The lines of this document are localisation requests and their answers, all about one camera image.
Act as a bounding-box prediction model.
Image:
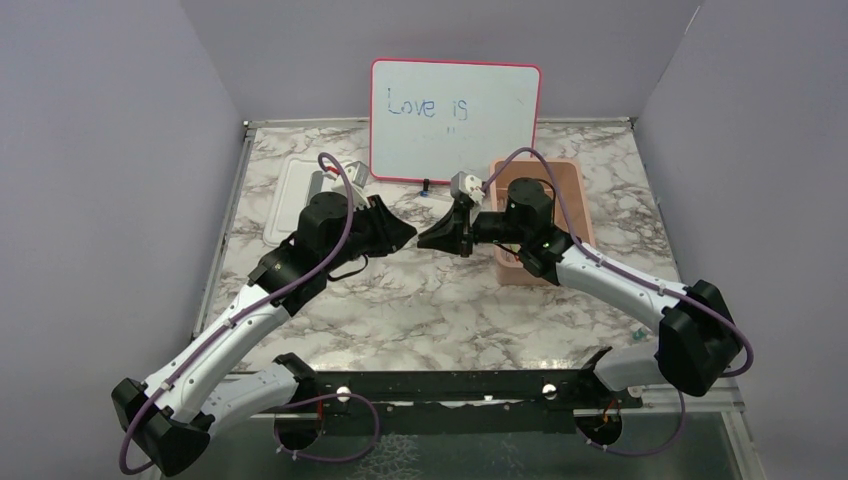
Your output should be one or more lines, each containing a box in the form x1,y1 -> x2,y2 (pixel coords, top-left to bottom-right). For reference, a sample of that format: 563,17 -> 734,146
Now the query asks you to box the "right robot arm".
417,173 -> 744,407

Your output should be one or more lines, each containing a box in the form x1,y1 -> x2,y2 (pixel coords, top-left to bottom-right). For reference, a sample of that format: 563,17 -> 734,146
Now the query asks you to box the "black base frame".
269,353 -> 643,436

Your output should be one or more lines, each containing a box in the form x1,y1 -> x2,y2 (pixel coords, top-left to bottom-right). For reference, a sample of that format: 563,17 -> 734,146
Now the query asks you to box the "pink-framed whiteboard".
369,58 -> 542,184

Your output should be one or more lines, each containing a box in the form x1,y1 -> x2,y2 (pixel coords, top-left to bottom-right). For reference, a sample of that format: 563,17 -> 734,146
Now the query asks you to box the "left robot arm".
111,192 -> 417,476

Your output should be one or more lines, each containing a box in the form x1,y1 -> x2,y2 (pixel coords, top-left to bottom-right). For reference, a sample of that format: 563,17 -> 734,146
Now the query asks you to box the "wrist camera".
328,161 -> 370,208
450,171 -> 485,208

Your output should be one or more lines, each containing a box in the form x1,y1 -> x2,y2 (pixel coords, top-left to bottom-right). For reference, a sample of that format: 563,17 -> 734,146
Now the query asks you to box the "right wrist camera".
450,171 -> 485,208

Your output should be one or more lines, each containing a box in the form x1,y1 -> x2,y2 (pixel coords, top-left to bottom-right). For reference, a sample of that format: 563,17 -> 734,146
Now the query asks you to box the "white plastic bin lid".
263,158 -> 345,247

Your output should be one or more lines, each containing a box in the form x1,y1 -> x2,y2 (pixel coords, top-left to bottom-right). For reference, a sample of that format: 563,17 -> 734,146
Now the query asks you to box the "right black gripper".
417,200 -> 528,259

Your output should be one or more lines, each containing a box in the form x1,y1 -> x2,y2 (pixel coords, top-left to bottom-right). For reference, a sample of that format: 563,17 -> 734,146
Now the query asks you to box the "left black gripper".
323,194 -> 417,272

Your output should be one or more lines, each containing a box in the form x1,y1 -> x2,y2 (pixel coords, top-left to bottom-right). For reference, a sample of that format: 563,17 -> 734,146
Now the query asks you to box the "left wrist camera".
328,161 -> 370,208

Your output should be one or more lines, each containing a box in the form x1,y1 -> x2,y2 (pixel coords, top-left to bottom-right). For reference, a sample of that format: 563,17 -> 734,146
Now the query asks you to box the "pink plastic bin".
488,155 -> 596,286

